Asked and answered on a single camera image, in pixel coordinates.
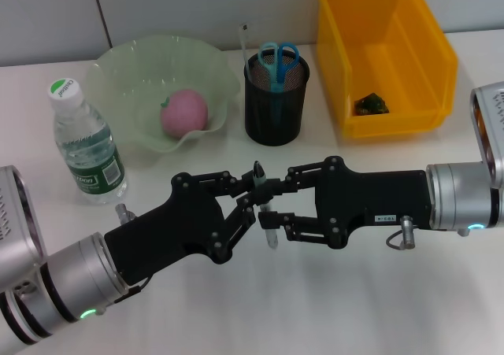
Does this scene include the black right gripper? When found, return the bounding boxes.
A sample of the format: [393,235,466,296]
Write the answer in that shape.
[266,156,433,250]

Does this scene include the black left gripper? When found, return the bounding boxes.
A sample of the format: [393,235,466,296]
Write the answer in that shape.
[103,169,334,289]

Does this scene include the grey white ballpoint pen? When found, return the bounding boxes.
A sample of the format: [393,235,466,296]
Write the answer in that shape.
[251,160,281,250]

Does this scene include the green plastic wrapper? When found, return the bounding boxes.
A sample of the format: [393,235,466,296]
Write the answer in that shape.
[353,91,391,116]

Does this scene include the blue teal scissors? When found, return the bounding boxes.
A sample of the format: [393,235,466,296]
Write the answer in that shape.
[258,42,301,128]

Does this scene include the pink toy peach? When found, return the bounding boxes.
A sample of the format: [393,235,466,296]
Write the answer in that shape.
[159,89,209,139]

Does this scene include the transparent plastic ruler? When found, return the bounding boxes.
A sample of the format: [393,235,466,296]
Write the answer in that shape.
[239,23,253,71]

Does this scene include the clear green-label water bottle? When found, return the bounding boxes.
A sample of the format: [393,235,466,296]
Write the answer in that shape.
[47,78,129,206]

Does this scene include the black mesh pen holder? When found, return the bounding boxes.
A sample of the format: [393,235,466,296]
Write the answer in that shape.
[243,51,312,147]

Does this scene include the translucent green fruit plate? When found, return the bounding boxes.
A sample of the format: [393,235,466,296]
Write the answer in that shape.
[84,34,241,163]

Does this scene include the yellow plastic bin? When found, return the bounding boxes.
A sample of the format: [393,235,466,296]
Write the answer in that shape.
[314,0,460,139]

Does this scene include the left arm gripper cable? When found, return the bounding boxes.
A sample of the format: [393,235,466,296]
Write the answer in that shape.
[113,203,154,305]

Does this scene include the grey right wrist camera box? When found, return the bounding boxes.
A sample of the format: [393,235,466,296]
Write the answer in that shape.
[470,81,504,190]

